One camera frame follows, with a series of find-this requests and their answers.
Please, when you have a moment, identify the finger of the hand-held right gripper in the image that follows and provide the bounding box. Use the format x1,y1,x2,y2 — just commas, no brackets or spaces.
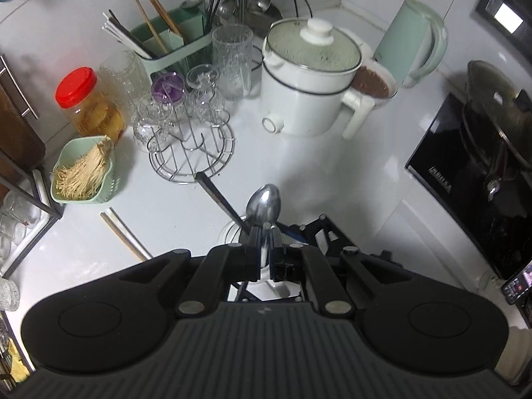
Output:
276,214,347,258

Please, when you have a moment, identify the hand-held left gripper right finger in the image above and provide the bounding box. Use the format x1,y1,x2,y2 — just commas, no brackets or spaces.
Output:
269,224,421,317

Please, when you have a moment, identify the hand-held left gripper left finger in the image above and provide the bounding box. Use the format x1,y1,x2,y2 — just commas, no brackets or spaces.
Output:
107,226,261,317

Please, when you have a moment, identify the white ceramic mug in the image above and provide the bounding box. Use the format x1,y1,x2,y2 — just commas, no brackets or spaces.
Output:
218,218,304,302

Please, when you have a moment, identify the metal spoon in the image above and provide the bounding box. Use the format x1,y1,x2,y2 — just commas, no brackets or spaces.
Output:
245,184,283,269

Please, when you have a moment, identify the white electric cooking pot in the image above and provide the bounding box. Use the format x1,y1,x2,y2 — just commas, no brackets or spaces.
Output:
261,17,375,140

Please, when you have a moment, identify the black induction cooktop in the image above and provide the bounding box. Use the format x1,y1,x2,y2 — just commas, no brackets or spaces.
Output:
405,91,532,281

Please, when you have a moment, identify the green plastic basket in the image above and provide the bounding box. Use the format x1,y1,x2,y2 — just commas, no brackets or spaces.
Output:
51,136,122,205

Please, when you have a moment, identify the bowl of red beans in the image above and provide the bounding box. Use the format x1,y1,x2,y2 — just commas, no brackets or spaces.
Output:
351,59,400,99

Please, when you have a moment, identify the cluster of clear glass cups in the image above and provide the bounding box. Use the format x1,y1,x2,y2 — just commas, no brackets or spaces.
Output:
133,63,231,154

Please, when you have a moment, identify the glass jar purple lid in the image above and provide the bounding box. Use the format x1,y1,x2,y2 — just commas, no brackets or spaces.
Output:
150,71,186,106

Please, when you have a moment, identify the textured glass mug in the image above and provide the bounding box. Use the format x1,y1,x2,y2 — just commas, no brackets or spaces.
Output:
212,23,255,101
0,278,21,312

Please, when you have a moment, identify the pile of wooden toothpicks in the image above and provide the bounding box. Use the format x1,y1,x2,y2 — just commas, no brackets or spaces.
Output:
55,135,114,200

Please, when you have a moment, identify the glass pot lid white knob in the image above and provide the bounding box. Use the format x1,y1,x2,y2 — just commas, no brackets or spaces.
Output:
266,17,362,73

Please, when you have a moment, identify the mint green electric kettle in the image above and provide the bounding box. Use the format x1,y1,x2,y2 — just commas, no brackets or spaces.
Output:
372,0,450,89

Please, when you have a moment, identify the black metal dish rack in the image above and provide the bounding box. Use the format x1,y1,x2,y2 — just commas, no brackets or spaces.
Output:
0,150,65,279

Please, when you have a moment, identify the textured glass tumbler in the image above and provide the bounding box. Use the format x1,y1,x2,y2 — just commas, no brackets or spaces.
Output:
100,51,151,111

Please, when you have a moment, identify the smartphone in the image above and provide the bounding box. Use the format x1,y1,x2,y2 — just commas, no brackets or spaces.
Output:
501,260,532,306

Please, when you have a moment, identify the green utensil holder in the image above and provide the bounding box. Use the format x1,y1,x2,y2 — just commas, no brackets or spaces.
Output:
129,6,214,75

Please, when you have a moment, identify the white drain tray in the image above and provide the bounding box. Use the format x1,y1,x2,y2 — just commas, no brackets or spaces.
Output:
0,168,57,267

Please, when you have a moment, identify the dark wok with lid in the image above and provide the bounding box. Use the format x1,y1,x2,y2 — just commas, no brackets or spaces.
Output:
461,60,532,194

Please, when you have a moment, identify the wooden cutting board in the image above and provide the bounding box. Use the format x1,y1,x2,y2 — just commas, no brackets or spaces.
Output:
0,54,46,171

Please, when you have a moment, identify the yellow cloth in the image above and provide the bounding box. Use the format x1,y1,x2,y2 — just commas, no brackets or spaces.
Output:
6,341,30,383

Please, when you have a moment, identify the metal wire cup rack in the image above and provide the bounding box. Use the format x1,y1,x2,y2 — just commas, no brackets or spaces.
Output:
148,110,235,184

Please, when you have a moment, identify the steel bar handle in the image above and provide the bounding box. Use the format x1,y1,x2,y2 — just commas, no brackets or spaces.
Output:
0,55,40,120

